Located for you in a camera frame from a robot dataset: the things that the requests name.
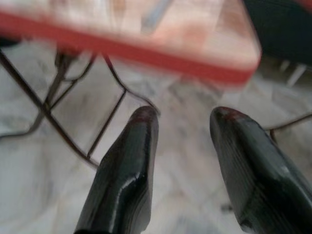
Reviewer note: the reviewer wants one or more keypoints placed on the dark metal table leg frame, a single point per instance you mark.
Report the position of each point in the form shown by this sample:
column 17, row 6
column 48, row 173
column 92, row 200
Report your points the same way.
column 287, row 125
column 52, row 97

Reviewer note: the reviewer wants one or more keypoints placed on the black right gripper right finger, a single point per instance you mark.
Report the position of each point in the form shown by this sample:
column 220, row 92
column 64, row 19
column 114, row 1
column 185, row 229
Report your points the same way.
column 258, row 180

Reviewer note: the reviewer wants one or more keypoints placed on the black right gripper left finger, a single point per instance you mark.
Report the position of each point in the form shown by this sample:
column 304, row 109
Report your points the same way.
column 126, row 175

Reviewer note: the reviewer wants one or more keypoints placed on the red-edged folding table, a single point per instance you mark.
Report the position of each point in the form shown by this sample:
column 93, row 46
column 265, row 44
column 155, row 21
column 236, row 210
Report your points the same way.
column 151, row 41

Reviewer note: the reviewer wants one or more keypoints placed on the dark chair with white legs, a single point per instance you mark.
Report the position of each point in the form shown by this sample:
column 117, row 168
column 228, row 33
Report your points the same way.
column 282, row 29

